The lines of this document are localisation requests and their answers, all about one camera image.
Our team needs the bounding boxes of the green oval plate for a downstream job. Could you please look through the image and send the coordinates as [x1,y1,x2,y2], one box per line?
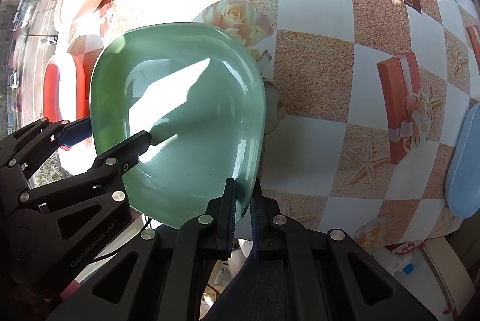
[89,23,266,228]

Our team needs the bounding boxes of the red oval plate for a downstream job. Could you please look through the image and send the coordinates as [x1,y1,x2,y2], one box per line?
[42,53,89,122]

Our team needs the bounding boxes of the patterned checkered tablecloth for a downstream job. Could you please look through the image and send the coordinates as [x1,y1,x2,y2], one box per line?
[52,0,480,258]

